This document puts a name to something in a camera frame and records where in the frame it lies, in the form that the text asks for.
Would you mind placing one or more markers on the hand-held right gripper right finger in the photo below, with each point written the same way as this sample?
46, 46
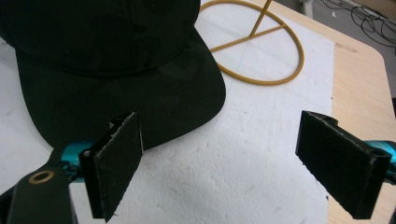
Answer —
339, 152

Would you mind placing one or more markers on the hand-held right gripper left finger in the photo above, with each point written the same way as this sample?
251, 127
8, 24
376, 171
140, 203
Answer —
113, 165

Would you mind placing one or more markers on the black baseball cap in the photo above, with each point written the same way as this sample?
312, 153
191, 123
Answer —
102, 62

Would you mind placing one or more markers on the white foam sheet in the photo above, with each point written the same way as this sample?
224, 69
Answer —
236, 149

